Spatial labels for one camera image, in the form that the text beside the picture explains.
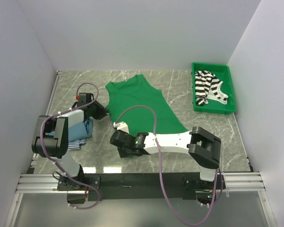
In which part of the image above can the green tank top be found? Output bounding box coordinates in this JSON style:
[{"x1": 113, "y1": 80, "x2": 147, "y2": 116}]
[{"x1": 106, "y1": 74, "x2": 188, "y2": 136}]

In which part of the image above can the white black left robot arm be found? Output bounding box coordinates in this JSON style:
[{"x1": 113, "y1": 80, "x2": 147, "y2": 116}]
[{"x1": 32, "y1": 93, "x2": 109, "y2": 190}]

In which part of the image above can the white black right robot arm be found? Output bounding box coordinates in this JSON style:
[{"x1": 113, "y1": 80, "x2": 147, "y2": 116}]
[{"x1": 110, "y1": 126, "x2": 222, "y2": 189}]

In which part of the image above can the folded blue tank top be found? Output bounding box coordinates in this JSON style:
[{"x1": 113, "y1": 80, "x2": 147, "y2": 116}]
[{"x1": 45, "y1": 118, "x2": 94, "y2": 140}]

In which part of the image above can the blue white striped tank top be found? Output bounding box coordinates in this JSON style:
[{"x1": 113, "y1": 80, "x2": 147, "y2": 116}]
[{"x1": 68, "y1": 139, "x2": 86, "y2": 150}]

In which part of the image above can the black white striped tank top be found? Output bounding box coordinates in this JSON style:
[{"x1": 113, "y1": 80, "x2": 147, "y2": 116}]
[{"x1": 195, "y1": 70, "x2": 229, "y2": 106}]

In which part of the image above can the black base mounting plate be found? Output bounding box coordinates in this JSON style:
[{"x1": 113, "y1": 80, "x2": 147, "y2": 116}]
[{"x1": 56, "y1": 172, "x2": 227, "y2": 201}]

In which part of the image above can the green plastic bin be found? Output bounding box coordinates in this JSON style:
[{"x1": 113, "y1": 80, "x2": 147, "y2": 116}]
[{"x1": 192, "y1": 62, "x2": 237, "y2": 114}]

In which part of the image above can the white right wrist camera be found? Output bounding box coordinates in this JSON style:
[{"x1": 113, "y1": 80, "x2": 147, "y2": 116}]
[{"x1": 113, "y1": 122, "x2": 129, "y2": 134}]

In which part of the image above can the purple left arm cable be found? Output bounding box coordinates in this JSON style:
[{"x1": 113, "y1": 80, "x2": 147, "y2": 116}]
[{"x1": 39, "y1": 83, "x2": 103, "y2": 210}]

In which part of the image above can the aluminium frame rail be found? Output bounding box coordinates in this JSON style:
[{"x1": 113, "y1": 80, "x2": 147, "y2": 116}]
[{"x1": 15, "y1": 172, "x2": 266, "y2": 193}]

